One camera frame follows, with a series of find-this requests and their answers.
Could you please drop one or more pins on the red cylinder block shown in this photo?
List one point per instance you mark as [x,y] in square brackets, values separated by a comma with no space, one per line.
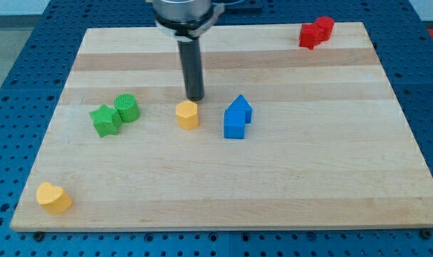
[326,23]

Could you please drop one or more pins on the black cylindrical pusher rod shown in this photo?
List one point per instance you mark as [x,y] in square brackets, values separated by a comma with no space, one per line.
[190,57]

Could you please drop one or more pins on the green cylinder block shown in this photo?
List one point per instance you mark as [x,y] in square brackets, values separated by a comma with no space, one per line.
[127,107]

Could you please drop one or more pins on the blue cube block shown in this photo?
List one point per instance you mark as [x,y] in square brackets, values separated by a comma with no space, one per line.
[234,124]

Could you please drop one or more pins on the wooden board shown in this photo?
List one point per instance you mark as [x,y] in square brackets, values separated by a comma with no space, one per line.
[328,146]

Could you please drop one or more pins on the yellow heart block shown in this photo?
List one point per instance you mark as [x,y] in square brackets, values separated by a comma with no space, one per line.
[53,199]

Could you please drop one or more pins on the green star block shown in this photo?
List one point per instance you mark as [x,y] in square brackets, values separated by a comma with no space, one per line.
[106,121]

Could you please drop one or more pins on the yellow hexagon block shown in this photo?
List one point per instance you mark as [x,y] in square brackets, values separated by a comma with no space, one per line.
[187,115]

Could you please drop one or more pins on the blue triangle block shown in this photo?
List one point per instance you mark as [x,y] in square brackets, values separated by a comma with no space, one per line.
[240,103]

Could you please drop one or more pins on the red star block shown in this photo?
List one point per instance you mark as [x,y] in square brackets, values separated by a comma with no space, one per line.
[310,36]

